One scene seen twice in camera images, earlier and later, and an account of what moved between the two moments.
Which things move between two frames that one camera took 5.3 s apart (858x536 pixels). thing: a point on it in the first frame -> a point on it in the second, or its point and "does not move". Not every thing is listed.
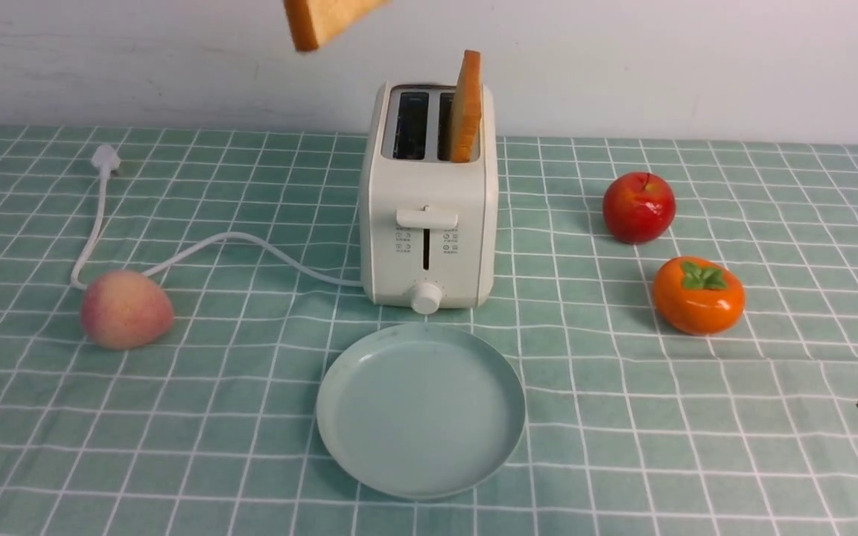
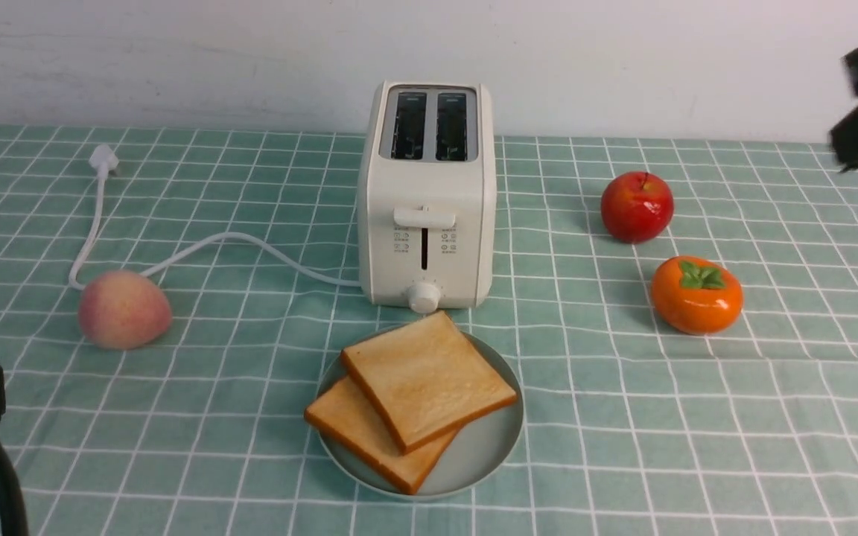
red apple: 638,208 does not move
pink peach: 124,309 does not move
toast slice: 313,21 -> 341,415
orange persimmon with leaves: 698,296 does not move
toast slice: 466,110 -> 428,380
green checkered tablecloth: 142,318 does not move
